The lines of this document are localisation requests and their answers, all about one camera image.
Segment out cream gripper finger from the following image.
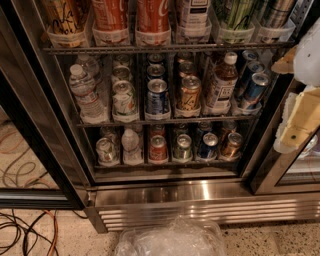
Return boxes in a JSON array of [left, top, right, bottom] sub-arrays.
[[273, 87, 320, 154], [271, 46, 297, 74]]

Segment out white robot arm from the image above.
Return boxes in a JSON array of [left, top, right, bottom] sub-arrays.
[[271, 18, 320, 154]]

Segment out blue red bull can behind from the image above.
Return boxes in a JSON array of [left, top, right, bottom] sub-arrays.
[[235, 60, 265, 98]]

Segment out blue red bull can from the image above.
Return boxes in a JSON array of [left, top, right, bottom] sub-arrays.
[[235, 60, 265, 98], [240, 73, 270, 110]]

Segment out blue red bull can front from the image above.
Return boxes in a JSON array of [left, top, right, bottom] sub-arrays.
[[240, 73, 270, 110]]

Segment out silver striped can top shelf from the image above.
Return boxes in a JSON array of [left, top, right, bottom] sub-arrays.
[[260, 0, 297, 28]]

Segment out right glass fridge door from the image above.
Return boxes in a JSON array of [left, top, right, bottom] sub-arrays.
[[247, 79, 320, 195]]

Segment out glass fridge door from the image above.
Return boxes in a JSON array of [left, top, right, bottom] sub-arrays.
[[0, 0, 90, 210], [247, 79, 320, 195]]

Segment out green striped can top shelf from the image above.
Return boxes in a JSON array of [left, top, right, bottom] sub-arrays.
[[211, 0, 256, 31]]

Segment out gold can bottom shelf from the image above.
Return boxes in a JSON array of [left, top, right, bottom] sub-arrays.
[[220, 132, 243, 157]]

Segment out orange gold can middle shelf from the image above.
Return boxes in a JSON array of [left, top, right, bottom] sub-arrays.
[[177, 75, 201, 111]]

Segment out blue can bottom shelf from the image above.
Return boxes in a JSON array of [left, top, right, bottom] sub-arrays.
[[197, 132, 218, 159]]

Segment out white labelled bottle top shelf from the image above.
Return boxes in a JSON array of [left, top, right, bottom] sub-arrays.
[[176, 0, 210, 28]]

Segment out green silver can bottom shelf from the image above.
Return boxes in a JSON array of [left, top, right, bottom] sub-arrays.
[[173, 134, 192, 160]]

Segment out blue pepsi can middle shelf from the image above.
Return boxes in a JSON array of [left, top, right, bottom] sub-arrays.
[[146, 79, 169, 115]]

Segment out stainless steel fridge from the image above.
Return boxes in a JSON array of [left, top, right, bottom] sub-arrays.
[[2, 0, 320, 233]]

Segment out white green can middle shelf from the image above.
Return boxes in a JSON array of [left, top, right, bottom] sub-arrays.
[[112, 81, 136, 116]]

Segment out water bottle bottom shelf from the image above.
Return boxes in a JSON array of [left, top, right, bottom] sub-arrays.
[[121, 129, 143, 165]]

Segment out white red can bottom shelf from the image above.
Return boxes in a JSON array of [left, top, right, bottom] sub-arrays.
[[96, 137, 119, 166]]

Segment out clear water bottle middle shelf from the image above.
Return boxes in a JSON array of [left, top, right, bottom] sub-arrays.
[[69, 64, 107, 124]]

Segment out yellow scripted can top shelf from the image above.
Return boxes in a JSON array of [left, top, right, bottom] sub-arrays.
[[41, 0, 90, 35]]

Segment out left glass fridge door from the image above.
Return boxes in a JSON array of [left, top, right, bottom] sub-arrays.
[[0, 0, 90, 210]]

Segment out brown tea bottle white cap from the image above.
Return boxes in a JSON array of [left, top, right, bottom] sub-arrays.
[[205, 52, 238, 108]]

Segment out clear plastic bag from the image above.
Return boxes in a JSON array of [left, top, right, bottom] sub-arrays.
[[114, 216, 227, 256]]

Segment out orange cable on floor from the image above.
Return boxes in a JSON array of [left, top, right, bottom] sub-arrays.
[[43, 209, 60, 256]]

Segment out black cables on floor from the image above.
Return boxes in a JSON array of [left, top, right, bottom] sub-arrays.
[[0, 209, 88, 256]]

